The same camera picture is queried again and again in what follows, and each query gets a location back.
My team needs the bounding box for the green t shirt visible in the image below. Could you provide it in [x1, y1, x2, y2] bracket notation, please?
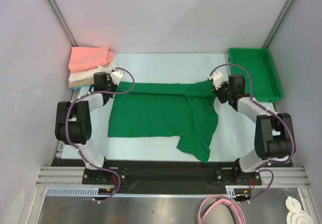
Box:
[108, 81, 218, 163]

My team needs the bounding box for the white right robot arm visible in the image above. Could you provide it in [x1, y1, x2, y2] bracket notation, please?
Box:
[208, 71, 296, 185]

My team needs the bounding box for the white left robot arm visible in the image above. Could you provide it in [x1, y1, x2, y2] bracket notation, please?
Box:
[55, 69, 124, 185]

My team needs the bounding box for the tan folded t shirt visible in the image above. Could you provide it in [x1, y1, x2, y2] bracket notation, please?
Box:
[68, 78, 94, 89]

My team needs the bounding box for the white folded t shirt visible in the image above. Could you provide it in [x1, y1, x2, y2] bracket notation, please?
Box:
[68, 58, 116, 83]

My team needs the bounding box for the pink folded t shirt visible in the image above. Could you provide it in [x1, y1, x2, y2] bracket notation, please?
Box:
[68, 46, 115, 72]

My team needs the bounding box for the green plastic tray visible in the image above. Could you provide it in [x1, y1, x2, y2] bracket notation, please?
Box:
[228, 48, 283, 103]

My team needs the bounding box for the white plastic disc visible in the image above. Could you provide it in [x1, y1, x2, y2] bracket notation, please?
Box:
[285, 196, 302, 213]

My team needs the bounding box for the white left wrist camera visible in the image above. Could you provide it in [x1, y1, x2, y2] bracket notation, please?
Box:
[110, 69, 124, 86]

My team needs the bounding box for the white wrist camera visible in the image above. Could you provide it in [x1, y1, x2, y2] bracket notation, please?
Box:
[208, 71, 225, 90]
[110, 69, 124, 86]

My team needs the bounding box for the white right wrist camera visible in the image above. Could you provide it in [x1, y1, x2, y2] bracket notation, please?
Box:
[208, 71, 225, 90]

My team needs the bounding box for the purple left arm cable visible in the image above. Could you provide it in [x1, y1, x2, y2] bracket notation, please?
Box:
[64, 67, 136, 204]

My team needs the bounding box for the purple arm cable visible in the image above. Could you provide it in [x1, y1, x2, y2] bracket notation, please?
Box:
[64, 67, 136, 204]
[209, 63, 296, 202]

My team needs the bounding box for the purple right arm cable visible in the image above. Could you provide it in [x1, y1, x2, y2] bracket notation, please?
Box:
[209, 63, 296, 202]

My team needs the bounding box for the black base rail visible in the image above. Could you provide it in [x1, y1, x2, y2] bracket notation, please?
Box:
[51, 159, 262, 194]

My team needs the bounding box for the aluminium extrusion rail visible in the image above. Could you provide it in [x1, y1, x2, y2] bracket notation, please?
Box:
[36, 167, 310, 188]

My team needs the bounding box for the left aluminium frame post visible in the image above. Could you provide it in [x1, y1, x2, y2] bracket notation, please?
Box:
[46, 0, 77, 47]

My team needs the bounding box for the aluminium frame post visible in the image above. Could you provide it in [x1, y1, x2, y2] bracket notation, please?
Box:
[262, 0, 295, 49]
[46, 0, 77, 47]

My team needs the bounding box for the white slotted cable duct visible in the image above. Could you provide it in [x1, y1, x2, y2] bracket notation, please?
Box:
[46, 187, 251, 198]

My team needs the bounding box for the right aluminium frame post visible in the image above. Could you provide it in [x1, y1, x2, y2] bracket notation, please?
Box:
[262, 0, 295, 49]

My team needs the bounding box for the pink coiled cable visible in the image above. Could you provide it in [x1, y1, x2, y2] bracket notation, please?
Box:
[197, 195, 247, 224]

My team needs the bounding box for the white plastic ring part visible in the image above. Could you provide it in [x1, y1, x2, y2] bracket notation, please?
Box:
[286, 210, 314, 224]

